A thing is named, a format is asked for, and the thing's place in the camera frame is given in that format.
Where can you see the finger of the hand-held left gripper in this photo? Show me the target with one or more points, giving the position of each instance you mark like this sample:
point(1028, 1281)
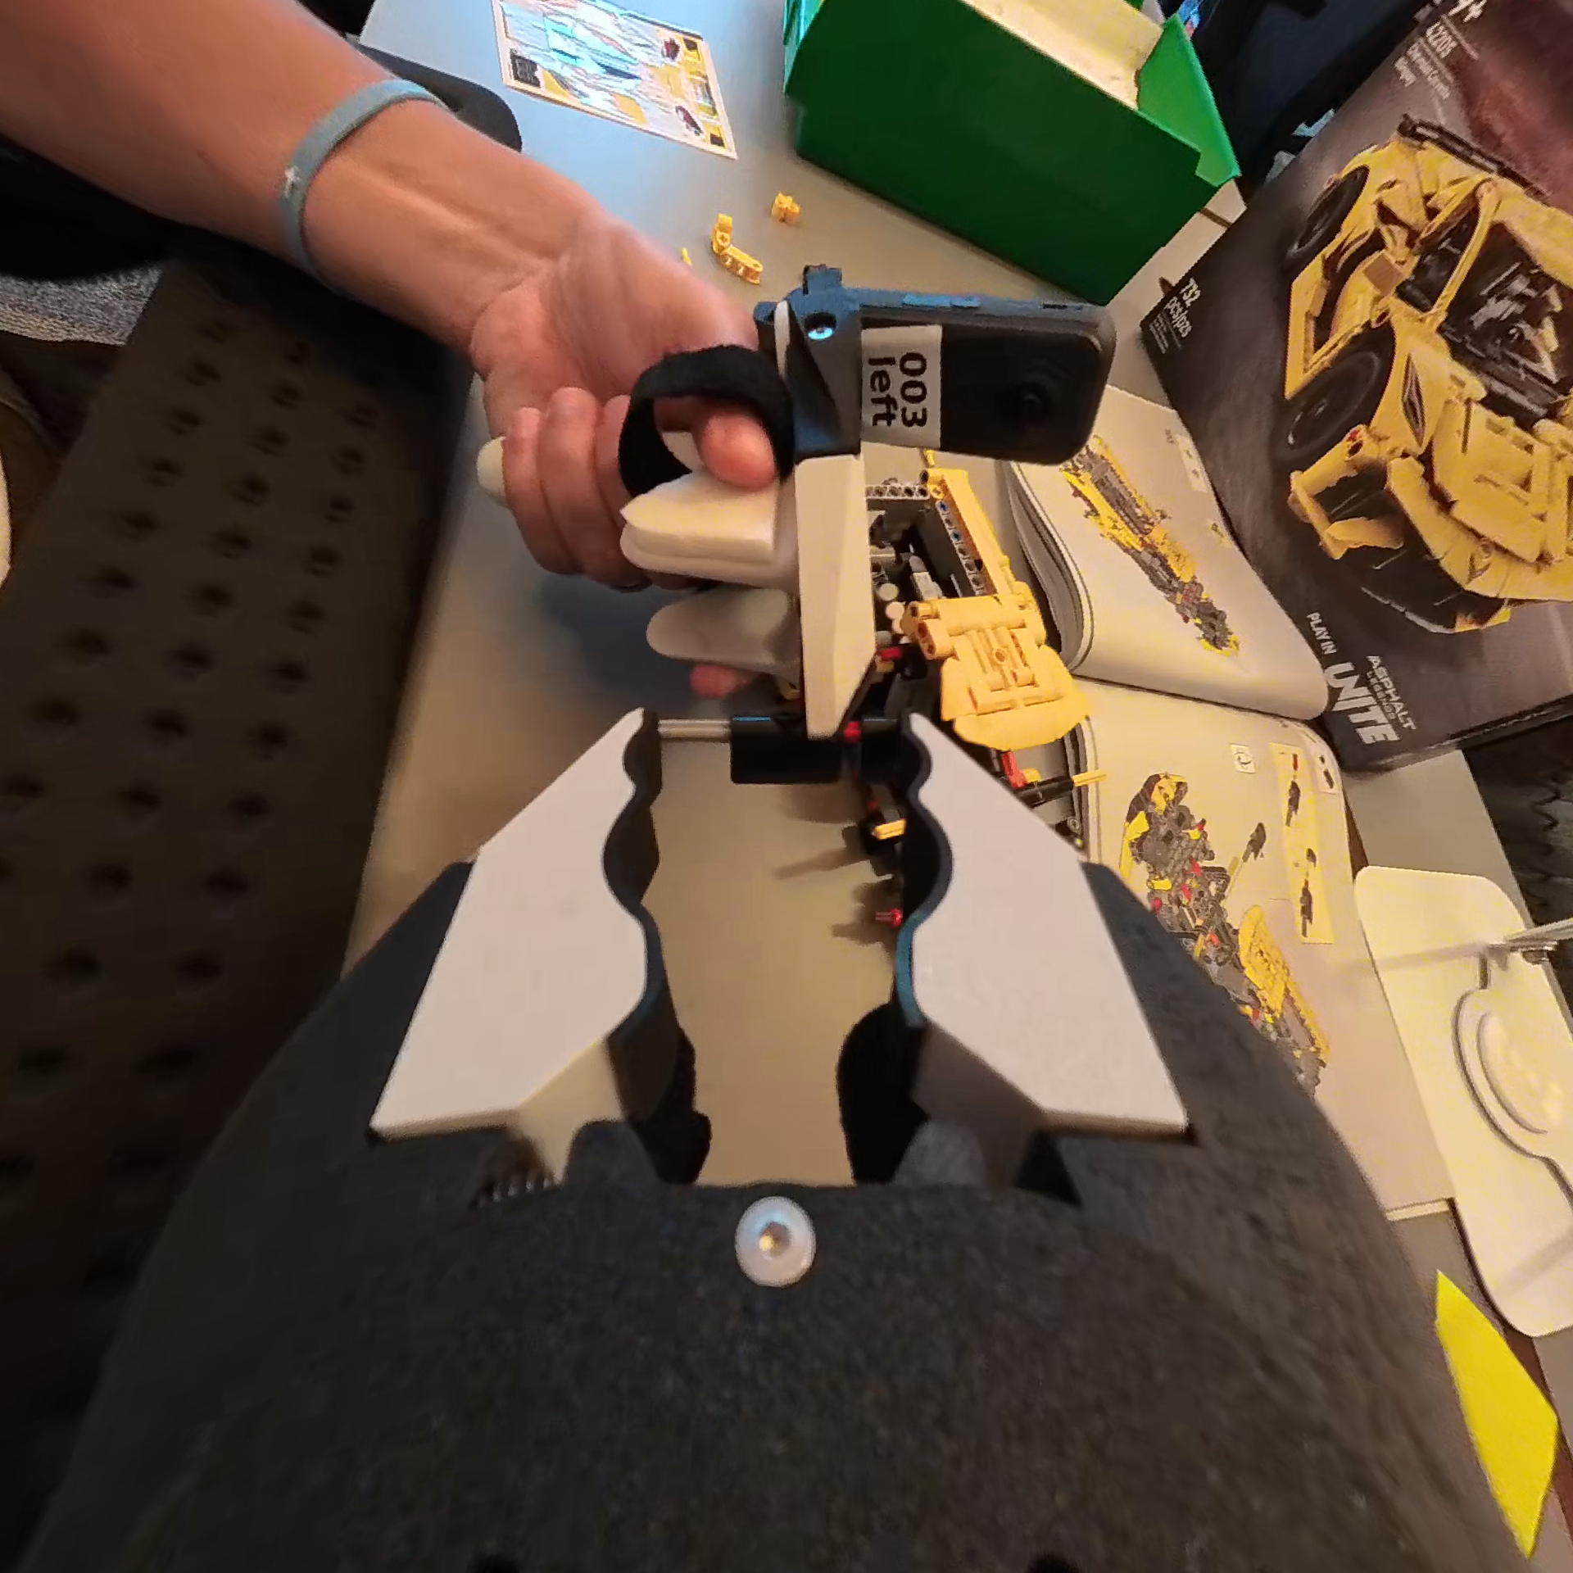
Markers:
point(838, 579)

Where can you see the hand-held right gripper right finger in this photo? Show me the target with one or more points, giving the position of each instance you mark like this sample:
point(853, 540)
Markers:
point(1032, 982)

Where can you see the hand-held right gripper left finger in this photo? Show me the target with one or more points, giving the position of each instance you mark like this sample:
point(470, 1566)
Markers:
point(530, 972)

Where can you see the black toy axle connector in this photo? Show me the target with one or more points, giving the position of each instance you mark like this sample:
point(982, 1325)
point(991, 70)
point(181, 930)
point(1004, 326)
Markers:
point(788, 751)

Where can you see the yellow toy brick car model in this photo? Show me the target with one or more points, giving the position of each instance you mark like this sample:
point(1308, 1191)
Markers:
point(995, 666)

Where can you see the person's left forearm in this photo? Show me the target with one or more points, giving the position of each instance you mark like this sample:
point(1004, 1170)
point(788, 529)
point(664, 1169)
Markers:
point(245, 123)

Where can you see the person's left hand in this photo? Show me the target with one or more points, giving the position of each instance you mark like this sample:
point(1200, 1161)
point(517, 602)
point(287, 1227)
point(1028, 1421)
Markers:
point(579, 359)

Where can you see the green storage bin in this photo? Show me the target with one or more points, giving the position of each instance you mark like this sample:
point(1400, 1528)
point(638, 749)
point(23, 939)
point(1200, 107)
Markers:
point(982, 148)

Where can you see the open instruction booklet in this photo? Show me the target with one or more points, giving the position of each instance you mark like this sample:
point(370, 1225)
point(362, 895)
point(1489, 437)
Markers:
point(1180, 589)

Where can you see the yellow angled toy brick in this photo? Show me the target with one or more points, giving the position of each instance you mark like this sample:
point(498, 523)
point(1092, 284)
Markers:
point(735, 247)

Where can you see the white paper stack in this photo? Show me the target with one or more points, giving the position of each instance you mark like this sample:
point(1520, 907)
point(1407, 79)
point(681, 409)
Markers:
point(1081, 38)

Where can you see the toy car set box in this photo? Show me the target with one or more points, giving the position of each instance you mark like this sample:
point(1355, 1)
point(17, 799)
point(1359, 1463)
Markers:
point(1413, 430)

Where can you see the black dimpled chair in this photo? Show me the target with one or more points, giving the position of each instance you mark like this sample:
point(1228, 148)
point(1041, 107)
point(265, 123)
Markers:
point(185, 739)

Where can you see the colourful sticker sheet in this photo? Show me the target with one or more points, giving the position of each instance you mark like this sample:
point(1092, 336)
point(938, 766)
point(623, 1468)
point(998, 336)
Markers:
point(616, 62)

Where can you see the yellow paper piece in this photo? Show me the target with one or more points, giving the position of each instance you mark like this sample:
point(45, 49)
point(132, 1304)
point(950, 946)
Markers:
point(1493, 1412)

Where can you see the blue wristband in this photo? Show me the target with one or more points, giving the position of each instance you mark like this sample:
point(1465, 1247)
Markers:
point(345, 148)

